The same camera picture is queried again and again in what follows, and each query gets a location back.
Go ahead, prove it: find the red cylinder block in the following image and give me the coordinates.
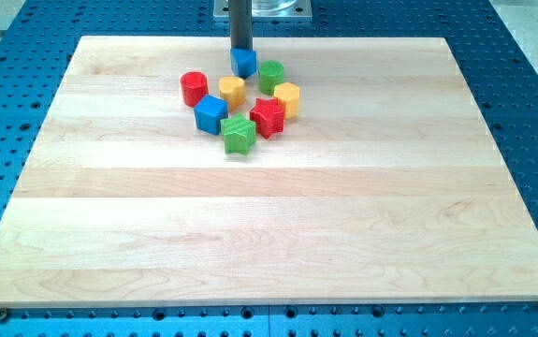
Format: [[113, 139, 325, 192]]
[[180, 71, 209, 108]]

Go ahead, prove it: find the yellow heart block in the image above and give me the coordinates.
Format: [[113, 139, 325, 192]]
[[218, 76, 246, 111]]

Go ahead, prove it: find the green star block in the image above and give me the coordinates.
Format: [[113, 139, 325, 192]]
[[221, 113, 256, 155]]

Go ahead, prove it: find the red star block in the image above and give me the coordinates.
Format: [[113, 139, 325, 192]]
[[249, 98, 284, 139]]

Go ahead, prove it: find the yellow hexagon block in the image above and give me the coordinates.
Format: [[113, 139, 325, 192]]
[[273, 82, 300, 119]]

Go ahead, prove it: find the blue cube block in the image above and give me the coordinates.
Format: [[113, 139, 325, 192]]
[[194, 95, 228, 135]]

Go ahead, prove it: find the green cylinder block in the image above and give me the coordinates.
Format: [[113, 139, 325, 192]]
[[258, 60, 284, 95]]

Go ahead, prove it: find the blue triangle block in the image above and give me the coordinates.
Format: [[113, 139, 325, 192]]
[[230, 48, 257, 80]]

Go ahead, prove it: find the light wooden board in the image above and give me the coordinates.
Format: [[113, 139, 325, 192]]
[[0, 36, 538, 308]]

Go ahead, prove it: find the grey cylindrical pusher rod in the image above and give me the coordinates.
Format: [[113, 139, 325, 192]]
[[228, 0, 254, 51]]

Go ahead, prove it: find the left board clamp screw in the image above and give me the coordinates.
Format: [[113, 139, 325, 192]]
[[0, 307, 10, 322]]

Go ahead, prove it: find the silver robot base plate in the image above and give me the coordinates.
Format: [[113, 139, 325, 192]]
[[212, 0, 313, 22]]

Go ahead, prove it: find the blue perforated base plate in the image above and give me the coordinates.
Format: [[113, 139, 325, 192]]
[[0, 1, 538, 336]]

